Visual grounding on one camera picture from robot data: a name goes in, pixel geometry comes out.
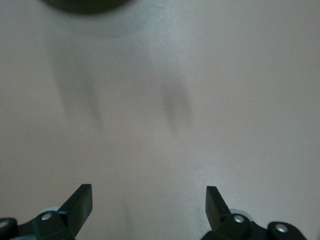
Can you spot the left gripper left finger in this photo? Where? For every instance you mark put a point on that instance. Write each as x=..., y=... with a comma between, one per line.
x=75, y=212

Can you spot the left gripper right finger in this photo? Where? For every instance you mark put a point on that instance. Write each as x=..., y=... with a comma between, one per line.
x=220, y=220

